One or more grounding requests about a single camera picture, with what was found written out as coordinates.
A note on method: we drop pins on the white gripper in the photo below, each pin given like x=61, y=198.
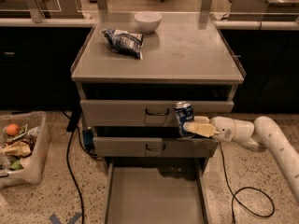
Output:
x=224, y=129

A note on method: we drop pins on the blue pepsi can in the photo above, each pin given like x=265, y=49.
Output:
x=184, y=113

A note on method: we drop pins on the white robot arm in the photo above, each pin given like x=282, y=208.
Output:
x=262, y=133

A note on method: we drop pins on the grey bottom drawer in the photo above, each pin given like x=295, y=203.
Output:
x=155, y=195

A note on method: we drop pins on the grey drawer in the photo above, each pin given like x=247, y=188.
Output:
x=155, y=147
x=140, y=113
x=155, y=195

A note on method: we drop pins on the grey drawer cabinet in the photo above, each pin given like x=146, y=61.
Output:
x=185, y=59

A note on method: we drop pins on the grey middle drawer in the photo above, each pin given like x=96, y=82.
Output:
x=155, y=147

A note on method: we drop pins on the grey top drawer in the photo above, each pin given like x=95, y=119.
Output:
x=140, y=113

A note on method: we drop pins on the blue chip bag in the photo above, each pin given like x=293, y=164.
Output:
x=124, y=42

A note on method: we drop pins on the blue power adapter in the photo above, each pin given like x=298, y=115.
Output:
x=87, y=135

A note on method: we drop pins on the white ceramic bowl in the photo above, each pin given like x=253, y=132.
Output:
x=147, y=21

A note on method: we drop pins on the clear plastic bin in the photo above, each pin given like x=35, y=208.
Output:
x=32, y=173

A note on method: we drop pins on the crumpled snack wrapper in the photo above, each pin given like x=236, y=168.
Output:
x=18, y=149

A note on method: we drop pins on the green item in bin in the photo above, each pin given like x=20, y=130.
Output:
x=16, y=165

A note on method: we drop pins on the orange fruit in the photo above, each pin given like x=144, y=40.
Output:
x=12, y=129

